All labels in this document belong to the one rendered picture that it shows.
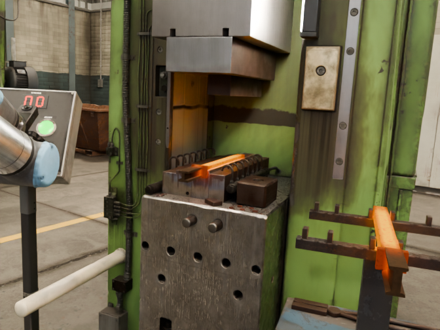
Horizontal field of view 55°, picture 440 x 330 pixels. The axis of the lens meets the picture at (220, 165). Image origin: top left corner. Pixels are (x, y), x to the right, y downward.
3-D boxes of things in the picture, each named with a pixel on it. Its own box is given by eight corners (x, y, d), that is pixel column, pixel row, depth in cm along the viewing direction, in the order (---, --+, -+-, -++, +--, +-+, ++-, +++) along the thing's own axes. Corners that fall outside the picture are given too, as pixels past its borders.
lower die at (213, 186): (223, 202, 119) (224, 173, 117) (162, 192, 126) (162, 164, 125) (267, 178, 157) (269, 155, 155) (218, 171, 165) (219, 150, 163)
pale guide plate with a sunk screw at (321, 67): (333, 110, 115) (340, 46, 112) (300, 109, 119) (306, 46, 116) (334, 110, 117) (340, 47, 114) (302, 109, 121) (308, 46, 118)
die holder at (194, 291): (255, 374, 115) (266, 215, 108) (137, 336, 130) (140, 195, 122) (301, 291, 166) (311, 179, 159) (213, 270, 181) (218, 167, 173)
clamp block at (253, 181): (264, 209, 114) (266, 185, 113) (235, 204, 117) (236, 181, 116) (277, 200, 125) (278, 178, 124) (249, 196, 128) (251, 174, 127)
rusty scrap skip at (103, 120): (96, 161, 698) (96, 109, 683) (31, 148, 802) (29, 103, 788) (148, 154, 796) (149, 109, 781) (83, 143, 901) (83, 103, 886)
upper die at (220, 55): (230, 73, 113) (232, 36, 111) (165, 71, 120) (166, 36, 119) (274, 80, 151) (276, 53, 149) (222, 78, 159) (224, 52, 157)
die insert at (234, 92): (230, 95, 124) (231, 74, 123) (207, 94, 127) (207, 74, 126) (261, 97, 152) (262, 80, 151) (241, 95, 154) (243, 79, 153)
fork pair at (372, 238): (403, 254, 74) (404, 243, 73) (368, 249, 76) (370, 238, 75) (393, 219, 95) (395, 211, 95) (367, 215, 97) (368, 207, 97)
